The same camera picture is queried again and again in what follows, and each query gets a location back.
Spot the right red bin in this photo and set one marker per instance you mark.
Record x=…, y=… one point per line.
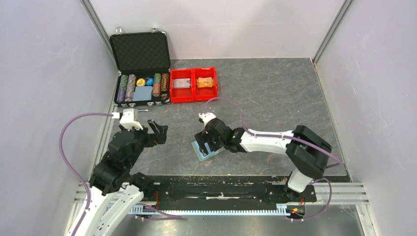
x=203, y=93

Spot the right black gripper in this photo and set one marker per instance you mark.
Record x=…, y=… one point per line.
x=202, y=137

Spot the red bin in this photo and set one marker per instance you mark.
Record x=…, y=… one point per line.
x=180, y=95
x=203, y=93

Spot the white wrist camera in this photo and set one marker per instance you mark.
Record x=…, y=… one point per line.
x=205, y=118
x=128, y=119

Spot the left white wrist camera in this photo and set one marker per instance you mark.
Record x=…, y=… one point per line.
x=128, y=119

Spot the left red bin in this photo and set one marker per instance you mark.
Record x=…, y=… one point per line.
x=180, y=95

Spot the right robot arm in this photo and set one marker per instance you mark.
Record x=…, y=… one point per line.
x=308, y=152

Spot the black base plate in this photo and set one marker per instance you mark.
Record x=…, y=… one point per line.
x=223, y=193

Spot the yellow dealer chip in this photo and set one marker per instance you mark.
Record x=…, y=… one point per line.
x=141, y=82

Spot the black poker chip case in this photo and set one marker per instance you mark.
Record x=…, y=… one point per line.
x=142, y=54

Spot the tan brown credit card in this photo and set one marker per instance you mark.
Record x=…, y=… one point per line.
x=205, y=82

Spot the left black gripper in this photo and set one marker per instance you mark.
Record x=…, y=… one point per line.
x=151, y=138

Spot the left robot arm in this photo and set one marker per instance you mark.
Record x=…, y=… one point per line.
x=112, y=190

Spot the aluminium frame rail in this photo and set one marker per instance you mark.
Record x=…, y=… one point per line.
x=320, y=194

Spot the blue playing card deck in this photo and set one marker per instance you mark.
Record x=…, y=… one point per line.
x=142, y=93

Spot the white card in bin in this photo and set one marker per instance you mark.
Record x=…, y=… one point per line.
x=182, y=83

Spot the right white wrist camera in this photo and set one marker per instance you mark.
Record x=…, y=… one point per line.
x=205, y=118

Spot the green card holder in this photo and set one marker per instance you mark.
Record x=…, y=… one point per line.
x=200, y=155

